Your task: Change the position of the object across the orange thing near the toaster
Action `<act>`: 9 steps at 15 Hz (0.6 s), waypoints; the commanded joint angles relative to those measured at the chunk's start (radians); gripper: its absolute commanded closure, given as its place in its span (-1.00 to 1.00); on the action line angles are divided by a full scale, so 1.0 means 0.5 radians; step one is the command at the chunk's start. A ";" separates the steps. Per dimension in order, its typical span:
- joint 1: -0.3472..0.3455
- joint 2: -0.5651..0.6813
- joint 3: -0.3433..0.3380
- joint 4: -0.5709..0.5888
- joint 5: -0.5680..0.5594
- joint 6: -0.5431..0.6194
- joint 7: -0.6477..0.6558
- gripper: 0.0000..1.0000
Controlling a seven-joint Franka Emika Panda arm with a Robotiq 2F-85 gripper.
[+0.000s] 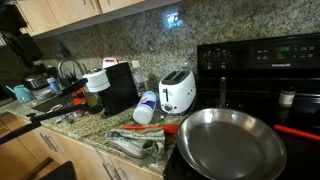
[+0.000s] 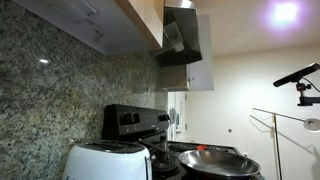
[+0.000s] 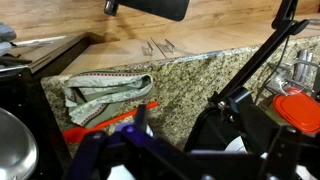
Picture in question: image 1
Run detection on black electric stove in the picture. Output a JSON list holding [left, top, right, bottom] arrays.
[[163, 33, 320, 180]]

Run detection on white disinfectant wipes canister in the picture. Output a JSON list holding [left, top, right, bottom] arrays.
[[133, 91, 157, 125]]

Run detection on silver pot with lid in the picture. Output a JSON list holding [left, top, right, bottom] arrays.
[[24, 74, 48, 90]]

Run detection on small glass spice jar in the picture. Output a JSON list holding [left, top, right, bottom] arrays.
[[279, 86, 296, 108]]

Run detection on teal kettle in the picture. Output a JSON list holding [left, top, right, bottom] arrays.
[[7, 85, 33, 104]]

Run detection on wooden upper cabinets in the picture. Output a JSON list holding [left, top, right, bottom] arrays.
[[11, 0, 181, 39]]

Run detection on black camera tripod arm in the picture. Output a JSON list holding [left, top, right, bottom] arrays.
[[0, 78, 89, 145]]

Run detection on black coffee machine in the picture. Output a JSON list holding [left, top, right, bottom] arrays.
[[84, 62, 138, 116]]

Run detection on clear soap dispenser bottle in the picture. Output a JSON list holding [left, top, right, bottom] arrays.
[[132, 60, 145, 97]]

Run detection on white two-slot toaster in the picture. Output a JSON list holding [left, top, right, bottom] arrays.
[[158, 70, 196, 114]]

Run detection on blue cup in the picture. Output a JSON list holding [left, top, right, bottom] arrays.
[[47, 77, 60, 93]]

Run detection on wooden cabinets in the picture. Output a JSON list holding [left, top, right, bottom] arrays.
[[11, 0, 181, 39], [0, 111, 164, 180]]

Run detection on stainless steel frying pan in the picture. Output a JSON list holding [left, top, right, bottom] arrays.
[[177, 78, 287, 180]]

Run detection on green patterned kitchen towel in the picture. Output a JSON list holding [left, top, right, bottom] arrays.
[[105, 128, 165, 159]]

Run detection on chrome sink faucet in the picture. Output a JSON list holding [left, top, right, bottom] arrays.
[[58, 58, 85, 79]]

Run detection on orange silicone spatula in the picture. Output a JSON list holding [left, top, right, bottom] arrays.
[[124, 124, 179, 134]]

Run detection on wooden lower cabinets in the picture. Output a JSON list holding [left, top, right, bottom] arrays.
[[0, 111, 164, 180]]

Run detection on red handled utensil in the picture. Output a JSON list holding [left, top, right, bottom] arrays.
[[273, 124, 320, 141]]

